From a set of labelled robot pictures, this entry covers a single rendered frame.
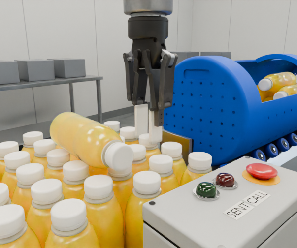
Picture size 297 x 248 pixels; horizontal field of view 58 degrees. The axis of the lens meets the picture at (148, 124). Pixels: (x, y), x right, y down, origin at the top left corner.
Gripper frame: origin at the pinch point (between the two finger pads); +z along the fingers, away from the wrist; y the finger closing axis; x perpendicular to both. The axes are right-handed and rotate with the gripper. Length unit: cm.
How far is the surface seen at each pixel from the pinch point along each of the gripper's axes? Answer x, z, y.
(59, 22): -134, -49, 351
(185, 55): -300, -3, 258
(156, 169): 7.7, 3.6, -11.0
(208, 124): -18.7, 3.5, -0.9
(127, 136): 1.3, 3.8, 5.4
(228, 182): 9.4, -0.3, -24.9
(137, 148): 6.1, 2.6, -4.1
